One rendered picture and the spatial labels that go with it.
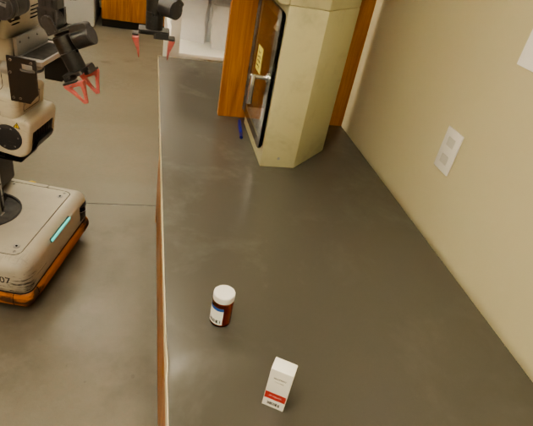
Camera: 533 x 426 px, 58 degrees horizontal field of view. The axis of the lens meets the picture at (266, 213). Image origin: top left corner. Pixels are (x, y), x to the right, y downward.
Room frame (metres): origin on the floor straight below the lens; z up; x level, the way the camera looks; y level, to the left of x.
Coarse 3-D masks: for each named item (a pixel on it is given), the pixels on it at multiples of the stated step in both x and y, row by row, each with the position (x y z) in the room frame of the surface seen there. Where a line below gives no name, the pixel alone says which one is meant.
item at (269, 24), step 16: (272, 0) 1.46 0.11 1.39; (272, 16) 1.41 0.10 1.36; (256, 32) 1.58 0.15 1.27; (272, 32) 1.38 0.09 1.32; (256, 48) 1.55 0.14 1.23; (272, 48) 1.35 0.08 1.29; (272, 64) 1.32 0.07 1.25; (256, 80) 1.48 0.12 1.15; (272, 80) 1.32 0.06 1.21; (256, 96) 1.44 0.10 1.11; (256, 112) 1.41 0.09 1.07; (256, 128) 1.37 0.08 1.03; (256, 144) 1.34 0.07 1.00
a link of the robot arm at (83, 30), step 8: (48, 16) 1.40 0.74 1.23; (48, 24) 1.40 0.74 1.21; (72, 24) 1.46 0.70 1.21; (80, 24) 1.42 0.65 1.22; (88, 24) 1.45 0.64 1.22; (48, 32) 1.40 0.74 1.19; (56, 32) 1.40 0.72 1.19; (72, 32) 1.42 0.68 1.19; (80, 32) 1.42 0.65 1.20; (88, 32) 1.42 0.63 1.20; (72, 40) 1.41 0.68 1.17; (80, 40) 1.41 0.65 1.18; (88, 40) 1.41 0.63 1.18; (96, 40) 1.45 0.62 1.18; (80, 48) 1.43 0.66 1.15
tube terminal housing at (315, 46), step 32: (320, 0) 1.33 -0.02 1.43; (352, 0) 1.46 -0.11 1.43; (288, 32) 1.31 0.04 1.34; (320, 32) 1.34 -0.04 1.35; (352, 32) 1.51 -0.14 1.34; (288, 64) 1.32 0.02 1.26; (320, 64) 1.36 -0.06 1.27; (288, 96) 1.33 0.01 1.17; (320, 96) 1.41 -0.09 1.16; (288, 128) 1.33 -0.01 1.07; (320, 128) 1.46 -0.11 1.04; (288, 160) 1.34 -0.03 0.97
